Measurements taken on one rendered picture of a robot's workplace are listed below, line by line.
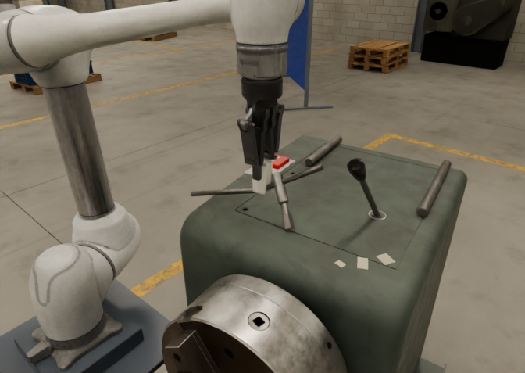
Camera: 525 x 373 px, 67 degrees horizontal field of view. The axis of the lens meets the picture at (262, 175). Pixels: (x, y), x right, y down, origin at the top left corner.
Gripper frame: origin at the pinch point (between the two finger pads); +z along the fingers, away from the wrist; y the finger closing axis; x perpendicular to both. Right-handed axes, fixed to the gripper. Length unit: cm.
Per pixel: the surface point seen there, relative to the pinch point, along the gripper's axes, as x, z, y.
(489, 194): 40, 135, -299
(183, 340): 5.5, 13.8, 30.7
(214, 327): 9.8, 10.6, 28.2
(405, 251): 29.2, 8.7, -3.0
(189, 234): -10.3, 11.3, 11.9
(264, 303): 13.7, 10.2, 20.4
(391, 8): -284, 39, -1032
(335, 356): 25.3, 17.7, 17.5
